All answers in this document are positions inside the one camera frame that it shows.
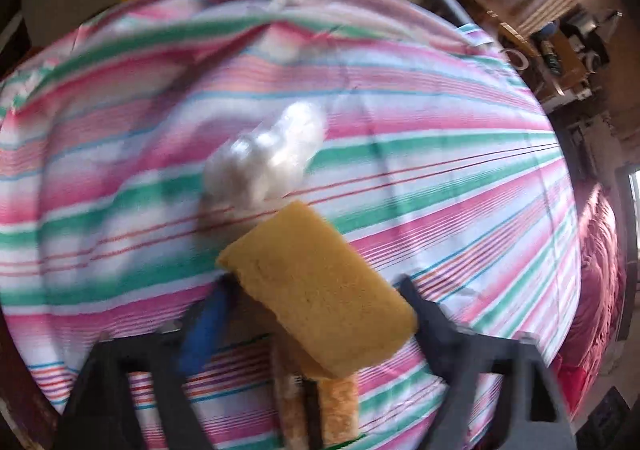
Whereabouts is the white plastic bag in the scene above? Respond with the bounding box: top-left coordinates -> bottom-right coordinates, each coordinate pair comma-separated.
202,102 -> 327,211

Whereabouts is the tan brown packet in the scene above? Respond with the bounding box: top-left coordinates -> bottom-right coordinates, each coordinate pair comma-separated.
271,337 -> 307,450

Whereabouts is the red blanket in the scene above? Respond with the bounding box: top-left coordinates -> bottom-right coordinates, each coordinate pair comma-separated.
550,180 -> 635,437

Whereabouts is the striped bedsheet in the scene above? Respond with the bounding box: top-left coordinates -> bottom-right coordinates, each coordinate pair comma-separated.
0,0 -> 583,450

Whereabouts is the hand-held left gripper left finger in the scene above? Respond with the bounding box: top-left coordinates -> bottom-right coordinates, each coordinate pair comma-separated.
54,275 -> 242,450

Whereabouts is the wooden desk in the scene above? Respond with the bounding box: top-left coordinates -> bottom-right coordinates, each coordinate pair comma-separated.
400,0 -> 628,103

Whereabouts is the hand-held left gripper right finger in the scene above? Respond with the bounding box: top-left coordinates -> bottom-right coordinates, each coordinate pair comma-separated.
397,276 -> 577,450

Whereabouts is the white tape roll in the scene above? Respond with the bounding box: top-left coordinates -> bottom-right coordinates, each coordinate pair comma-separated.
501,47 -> 532,72

